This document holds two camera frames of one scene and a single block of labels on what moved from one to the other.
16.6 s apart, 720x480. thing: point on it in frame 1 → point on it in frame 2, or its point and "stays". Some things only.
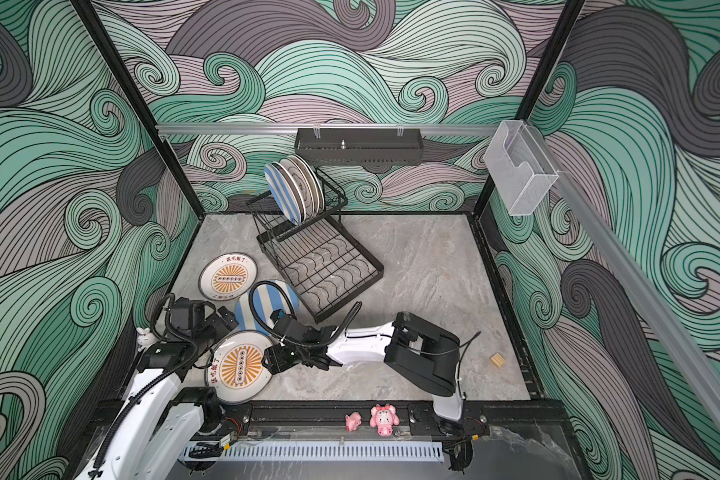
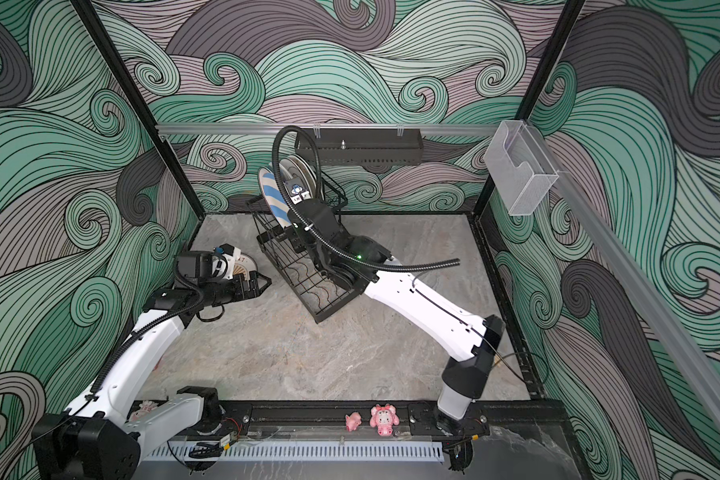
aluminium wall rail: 209,130 stays
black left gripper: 220,327 → 254,291
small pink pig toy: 353,421 stays
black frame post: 141,102 stays
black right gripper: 272,361 → 301,230
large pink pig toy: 384,417 stays
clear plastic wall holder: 519,166 stays
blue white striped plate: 253,310 → 274,197
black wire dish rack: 321,259 stays
